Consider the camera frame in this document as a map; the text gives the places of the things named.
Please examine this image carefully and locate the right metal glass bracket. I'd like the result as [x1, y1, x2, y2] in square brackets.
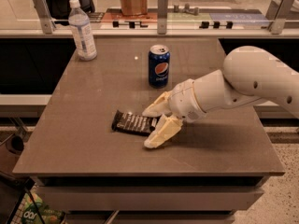
[269, 0, 295, 35]

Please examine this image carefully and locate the black rxbar chocolate wrapper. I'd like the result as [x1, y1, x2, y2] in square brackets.
[111, 111, 159, 136]

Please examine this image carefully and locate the left metal glass bracket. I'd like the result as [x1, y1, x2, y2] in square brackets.
[32, 0, 55, 35]

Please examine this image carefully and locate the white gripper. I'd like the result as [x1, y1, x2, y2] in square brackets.
[142, 79, 206, 148]

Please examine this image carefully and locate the clear blue plastic water bottle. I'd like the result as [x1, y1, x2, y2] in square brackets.
[68, 0, 97, 61]

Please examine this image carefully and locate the blue pepsi soda can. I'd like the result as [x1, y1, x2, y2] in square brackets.
[149, 44, 170, 89]

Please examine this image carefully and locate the grey table drawer front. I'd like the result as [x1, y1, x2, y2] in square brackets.
[38, 186, 263, 211]

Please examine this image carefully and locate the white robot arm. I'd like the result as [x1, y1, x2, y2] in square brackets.
[143, 46, 299, 148]

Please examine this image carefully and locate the metal glass bracket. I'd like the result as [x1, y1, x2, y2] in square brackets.
[157, 0, 168, 35]
[269, 0, 295, 35]
[32, 0, 55, 35]

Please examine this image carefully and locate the green snack bag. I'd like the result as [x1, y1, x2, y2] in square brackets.
[21, 193, 66, 224]

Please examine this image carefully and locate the middle metal glass bracket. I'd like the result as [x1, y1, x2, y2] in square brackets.
[157, 0, 168, 35]

